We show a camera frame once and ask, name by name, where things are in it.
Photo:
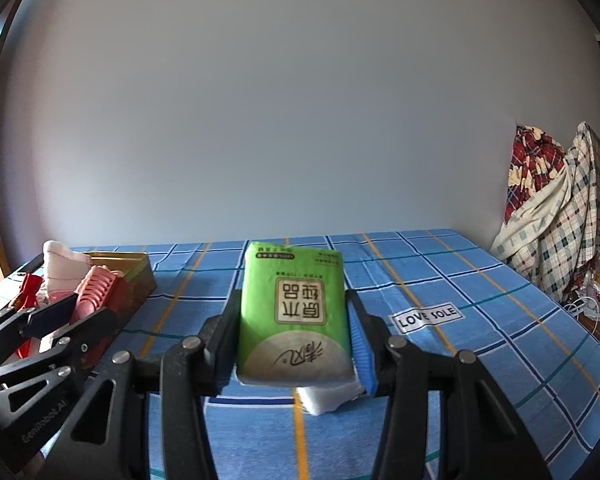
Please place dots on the red orange soft item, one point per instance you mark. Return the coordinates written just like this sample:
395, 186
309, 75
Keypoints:
27, 290

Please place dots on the gold tin box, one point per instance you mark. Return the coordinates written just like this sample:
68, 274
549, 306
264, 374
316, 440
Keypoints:
140, 285

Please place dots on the green tissue pack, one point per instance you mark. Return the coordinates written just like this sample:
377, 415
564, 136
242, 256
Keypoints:
292, 310

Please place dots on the red patterned quilt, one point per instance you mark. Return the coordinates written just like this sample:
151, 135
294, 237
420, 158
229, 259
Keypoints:
532, 170

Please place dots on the blue plaid bed sheet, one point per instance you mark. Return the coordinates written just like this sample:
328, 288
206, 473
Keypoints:
480, 310

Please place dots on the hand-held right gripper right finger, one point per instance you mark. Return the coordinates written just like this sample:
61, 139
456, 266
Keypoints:
367, 360

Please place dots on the pink ribbed scrubber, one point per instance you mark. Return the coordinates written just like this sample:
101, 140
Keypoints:
100, 287

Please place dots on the white checked cloth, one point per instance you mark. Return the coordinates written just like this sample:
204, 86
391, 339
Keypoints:
570, 220

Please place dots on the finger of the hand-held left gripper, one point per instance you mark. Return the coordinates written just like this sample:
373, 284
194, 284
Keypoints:
50, 315
85, 330

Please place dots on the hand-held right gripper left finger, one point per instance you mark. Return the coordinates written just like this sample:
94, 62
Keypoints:
225, 355

